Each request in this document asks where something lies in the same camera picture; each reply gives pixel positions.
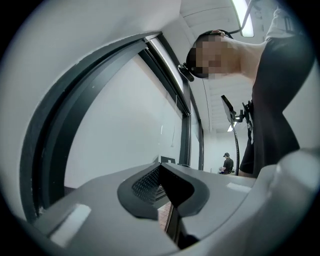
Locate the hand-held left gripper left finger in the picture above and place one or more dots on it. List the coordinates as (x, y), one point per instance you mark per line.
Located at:
(95, 220)

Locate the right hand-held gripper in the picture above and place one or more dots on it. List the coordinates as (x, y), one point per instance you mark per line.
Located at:
(165, 158)

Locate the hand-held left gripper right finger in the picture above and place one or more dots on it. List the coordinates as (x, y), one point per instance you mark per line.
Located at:
(220, 195)

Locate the frosted window pane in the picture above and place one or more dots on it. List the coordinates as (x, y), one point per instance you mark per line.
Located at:
(196, 145)
(120, 120)

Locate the black gooseneck holder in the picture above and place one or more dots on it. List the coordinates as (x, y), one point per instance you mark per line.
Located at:
(237, 150)

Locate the small ceiling light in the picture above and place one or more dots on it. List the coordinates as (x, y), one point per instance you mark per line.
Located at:
(230, 128)

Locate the smartphone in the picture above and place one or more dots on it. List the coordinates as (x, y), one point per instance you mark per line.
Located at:
(227, 105)

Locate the black t-shirt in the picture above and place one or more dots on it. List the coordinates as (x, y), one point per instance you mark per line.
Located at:
(275, 100)

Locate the person's head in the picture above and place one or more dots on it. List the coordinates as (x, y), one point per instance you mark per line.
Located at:
(232, 57)

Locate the long ceiling light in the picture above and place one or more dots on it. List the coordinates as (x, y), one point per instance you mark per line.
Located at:
(246, 27)

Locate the black window frame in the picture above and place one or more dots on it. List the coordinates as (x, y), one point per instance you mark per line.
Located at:
(45, 150)

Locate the black head camera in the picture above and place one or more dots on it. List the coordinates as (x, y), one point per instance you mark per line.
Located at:
(186, 71)

